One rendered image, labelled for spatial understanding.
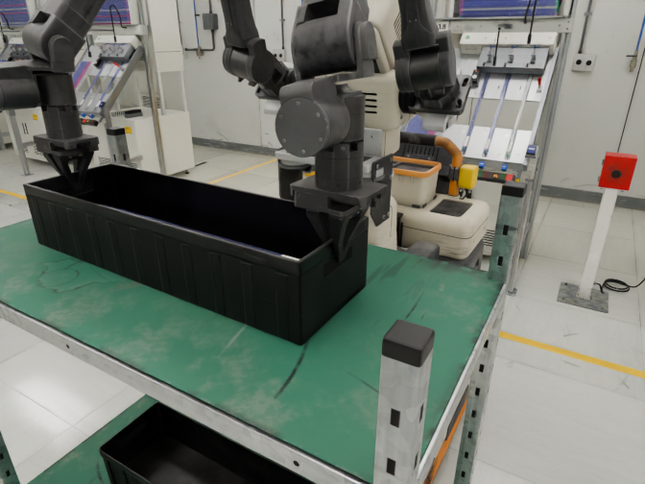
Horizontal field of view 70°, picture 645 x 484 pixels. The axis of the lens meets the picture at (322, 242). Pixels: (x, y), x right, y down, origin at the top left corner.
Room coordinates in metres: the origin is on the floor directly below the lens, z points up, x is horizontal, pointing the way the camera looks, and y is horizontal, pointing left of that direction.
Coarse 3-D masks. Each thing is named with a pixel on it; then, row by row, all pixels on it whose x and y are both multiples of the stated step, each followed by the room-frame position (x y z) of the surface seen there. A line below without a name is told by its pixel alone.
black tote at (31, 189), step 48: (48, 192) 0.72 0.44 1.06; (96, 192) 0.86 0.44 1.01; (144, 192) 0.85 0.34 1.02; (192, 192) 0.78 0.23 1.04; (240, 192) 0.72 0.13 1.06; (48, 240) 0.74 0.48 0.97; (96, 240) 0.66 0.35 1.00; (144, 240) 0.60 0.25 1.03; (192, 240) 0.54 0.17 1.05; (240, 240) 0.72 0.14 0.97; (288, 240) 0.67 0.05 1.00; (192, 288) 0.55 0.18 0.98; (240, 288) 0.50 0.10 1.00; (288, 288) 0.46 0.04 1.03; (336, 288) 0.53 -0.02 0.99; (288, 336) 0.47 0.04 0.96
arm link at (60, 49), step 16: (48, 48) 0.79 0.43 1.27; (64, 48) 0.80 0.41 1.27; (0, 64) 0.77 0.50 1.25; (16, 64) 0.78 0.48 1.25; (32, 64) 0.79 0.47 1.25; (48, 64) 0.81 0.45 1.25; (64, 64) 0.80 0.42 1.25; (0, 80) 0.75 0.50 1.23; (16, 80) 0.77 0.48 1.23; (32, 80) 0.79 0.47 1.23; (0, 96) 0.74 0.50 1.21; (16, 96) 0.76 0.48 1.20; (32, 96) 0.78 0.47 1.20
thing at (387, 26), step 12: (372, 0) 1.06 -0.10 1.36; (384, 0) 1.06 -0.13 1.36; (396, 0) 1.09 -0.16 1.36; (372, 12) 1.04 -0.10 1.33; (384, 12) 1.05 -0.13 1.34; (396, 12) 1.09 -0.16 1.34; (372, 24) 1.03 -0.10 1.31; (384, 24) 1.04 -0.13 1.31; (396, 24) 1.09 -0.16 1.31; (384, 36) 1.04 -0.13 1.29; (396, 36) 1.10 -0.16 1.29; (384, 48) 1.06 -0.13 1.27; (384, 60) 1.05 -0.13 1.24; (384, 72) 1.06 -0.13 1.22
